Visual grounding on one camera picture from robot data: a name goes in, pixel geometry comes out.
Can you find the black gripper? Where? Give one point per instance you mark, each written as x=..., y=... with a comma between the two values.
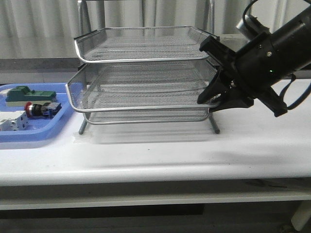
x=244, y=76

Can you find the white circuit breaker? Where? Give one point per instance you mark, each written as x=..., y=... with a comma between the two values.
x=13, y=121

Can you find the silver mesh tray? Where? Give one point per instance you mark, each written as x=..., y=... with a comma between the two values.
x=147, y=116
x=139, y=86
x=141, y=44

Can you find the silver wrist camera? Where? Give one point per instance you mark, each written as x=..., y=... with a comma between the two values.
x=251, y=27

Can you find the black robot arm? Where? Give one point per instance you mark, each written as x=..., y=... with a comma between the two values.
x=292, y=44

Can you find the silver wire rack frame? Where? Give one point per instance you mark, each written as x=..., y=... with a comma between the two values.
x=209, y=14

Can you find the red emergency stop push button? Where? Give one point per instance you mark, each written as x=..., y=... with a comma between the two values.
x=47, y=110

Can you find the blue plastic tray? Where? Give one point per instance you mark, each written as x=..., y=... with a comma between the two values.
x=43, y=128

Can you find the white table leg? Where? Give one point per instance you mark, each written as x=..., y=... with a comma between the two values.
x=301, y=215

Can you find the dark grey counter top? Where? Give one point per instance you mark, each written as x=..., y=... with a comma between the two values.
x=37, y=53

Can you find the green terminal block component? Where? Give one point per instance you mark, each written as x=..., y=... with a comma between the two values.
x=21, y=95

